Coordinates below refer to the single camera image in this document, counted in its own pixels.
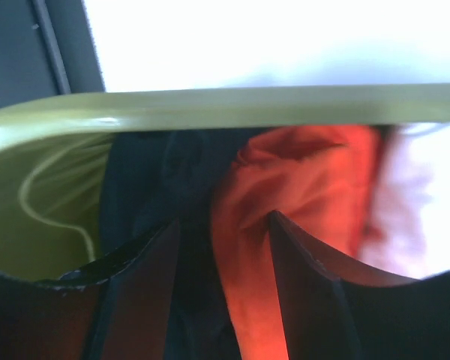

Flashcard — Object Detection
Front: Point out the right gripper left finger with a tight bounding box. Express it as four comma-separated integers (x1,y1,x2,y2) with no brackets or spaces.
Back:
62,221,180,359

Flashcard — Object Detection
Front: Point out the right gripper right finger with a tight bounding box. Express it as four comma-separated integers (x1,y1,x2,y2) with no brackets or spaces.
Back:
266,209,425,360

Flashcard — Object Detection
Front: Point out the black t shirt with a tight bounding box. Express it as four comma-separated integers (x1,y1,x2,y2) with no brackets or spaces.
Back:
99,128,260,359

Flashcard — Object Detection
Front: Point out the olive green plastic bin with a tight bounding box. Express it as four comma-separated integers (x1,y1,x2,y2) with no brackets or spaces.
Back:
0,83,450,281

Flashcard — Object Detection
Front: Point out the white rolled t shirt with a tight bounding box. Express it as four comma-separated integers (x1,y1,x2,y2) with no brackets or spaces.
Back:
358,123,450,278

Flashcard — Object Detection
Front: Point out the orange rolled t shirt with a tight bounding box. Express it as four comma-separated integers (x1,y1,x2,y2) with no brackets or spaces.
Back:
211,125,381,359

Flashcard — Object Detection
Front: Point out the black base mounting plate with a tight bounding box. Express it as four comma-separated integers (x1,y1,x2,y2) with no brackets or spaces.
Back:
0,0,104,108

